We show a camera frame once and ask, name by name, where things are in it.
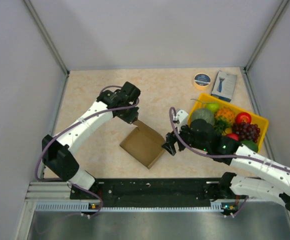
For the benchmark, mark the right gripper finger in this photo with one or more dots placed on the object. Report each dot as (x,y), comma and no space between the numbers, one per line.
(170,138)
(170,148)

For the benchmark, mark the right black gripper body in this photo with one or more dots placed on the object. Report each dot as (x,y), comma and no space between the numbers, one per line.
(186,135)

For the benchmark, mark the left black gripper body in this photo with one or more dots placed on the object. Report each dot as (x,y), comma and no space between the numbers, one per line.
(129,115)

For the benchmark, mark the brown cardboard box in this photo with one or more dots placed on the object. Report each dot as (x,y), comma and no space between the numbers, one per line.
(144,144)

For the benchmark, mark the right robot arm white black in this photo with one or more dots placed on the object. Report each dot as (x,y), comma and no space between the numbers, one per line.
(272,180)

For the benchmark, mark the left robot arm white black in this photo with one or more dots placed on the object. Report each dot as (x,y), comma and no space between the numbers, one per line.
(58,152)

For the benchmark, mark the blue razor retail box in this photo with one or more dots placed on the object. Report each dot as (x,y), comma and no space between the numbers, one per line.
(224,86)

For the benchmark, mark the green round melon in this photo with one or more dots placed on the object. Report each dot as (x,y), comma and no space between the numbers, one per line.
(203,114)

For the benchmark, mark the yellow plastic bin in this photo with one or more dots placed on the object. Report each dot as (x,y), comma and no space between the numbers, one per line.
(204,99)

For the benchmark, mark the green apple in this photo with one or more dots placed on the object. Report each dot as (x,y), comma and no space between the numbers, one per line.
(213,107)

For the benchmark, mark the toy pineapple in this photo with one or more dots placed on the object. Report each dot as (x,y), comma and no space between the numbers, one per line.
(224,119)

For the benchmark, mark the red apple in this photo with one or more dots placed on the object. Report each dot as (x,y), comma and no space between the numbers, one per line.
(233,136)

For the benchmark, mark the yellow masking tape roll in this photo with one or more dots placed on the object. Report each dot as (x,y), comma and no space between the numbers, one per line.
(201,81)

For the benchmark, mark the red tomato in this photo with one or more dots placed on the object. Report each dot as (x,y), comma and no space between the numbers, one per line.
(243,117)

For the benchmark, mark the purple grapes bunch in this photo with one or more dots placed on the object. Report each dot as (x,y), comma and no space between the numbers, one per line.
(246,131)

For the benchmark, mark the green avocado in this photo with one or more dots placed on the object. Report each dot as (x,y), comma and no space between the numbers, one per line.
(251,145)

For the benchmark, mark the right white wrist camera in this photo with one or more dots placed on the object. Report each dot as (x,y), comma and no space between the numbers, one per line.
(180,118)

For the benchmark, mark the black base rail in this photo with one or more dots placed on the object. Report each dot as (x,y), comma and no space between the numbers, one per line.
(160,192)

